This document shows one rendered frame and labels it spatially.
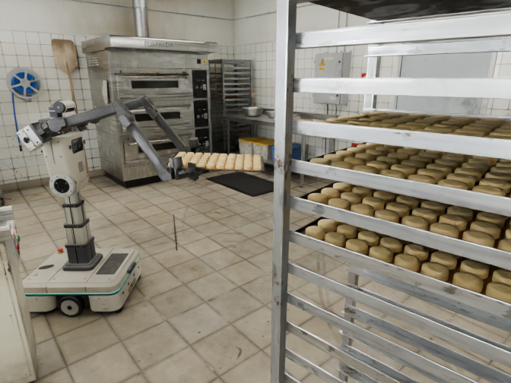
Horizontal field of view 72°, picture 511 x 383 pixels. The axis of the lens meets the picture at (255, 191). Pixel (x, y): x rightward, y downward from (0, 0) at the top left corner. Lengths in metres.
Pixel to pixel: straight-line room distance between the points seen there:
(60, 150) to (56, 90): 3.57
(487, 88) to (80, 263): 2.53
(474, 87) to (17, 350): 2.06
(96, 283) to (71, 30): 4.28
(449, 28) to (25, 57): 5.60
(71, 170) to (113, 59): 2.87
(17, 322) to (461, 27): 1.99
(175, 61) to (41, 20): 1.82
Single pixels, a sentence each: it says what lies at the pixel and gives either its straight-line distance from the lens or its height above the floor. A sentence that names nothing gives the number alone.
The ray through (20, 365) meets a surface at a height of 0.20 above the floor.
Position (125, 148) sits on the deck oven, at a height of 0.59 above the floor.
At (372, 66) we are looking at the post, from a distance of 1.18.
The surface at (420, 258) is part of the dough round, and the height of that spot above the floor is 1.14.
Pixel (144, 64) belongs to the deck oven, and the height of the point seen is 1.68.
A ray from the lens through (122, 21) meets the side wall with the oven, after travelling 6.34.
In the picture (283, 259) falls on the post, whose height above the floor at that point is 1.08.
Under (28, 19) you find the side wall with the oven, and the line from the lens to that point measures 5.99.
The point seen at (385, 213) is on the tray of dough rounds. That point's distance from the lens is 0.80.
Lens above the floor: 1.52
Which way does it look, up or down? 18 degrees down
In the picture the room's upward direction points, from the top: straight up
